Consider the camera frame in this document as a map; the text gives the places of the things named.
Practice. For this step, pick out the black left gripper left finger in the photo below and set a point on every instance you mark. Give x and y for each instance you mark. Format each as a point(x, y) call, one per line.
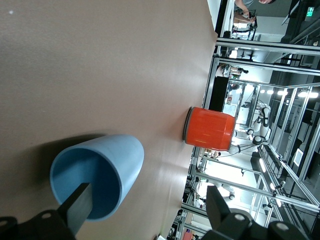
point(80, 207)

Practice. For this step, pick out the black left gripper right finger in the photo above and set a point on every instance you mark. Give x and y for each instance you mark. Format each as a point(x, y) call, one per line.
point(217, 210)

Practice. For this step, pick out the blue plastic cup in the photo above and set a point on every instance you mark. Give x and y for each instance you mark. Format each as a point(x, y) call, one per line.
point(125, 155)

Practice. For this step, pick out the red box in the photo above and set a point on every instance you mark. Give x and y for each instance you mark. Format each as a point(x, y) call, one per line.
point(187, 236)

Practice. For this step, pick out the orange can with grey lid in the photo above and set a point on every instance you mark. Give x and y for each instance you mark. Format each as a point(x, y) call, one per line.
point(210, 128)

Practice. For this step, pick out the small lit monitor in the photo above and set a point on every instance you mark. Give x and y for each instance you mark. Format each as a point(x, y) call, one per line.
point(298, 157)

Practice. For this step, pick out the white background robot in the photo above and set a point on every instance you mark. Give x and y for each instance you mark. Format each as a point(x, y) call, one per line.
point(265, 120)

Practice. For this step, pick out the black flat panel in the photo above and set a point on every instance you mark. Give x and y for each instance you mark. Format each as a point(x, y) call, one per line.
point(218, 93)

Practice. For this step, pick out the brown table cover mat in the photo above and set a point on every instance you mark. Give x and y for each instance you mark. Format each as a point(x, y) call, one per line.
point(100, 62)

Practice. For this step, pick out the person in grey shirt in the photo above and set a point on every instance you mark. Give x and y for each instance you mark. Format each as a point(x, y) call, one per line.
point(241, 17)

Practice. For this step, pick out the green exit sign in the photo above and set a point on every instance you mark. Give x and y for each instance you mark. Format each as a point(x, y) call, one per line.
point(310, 11)

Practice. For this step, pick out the aluminium profile frame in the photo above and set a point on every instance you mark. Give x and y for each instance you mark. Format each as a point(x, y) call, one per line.
point(250, 43)

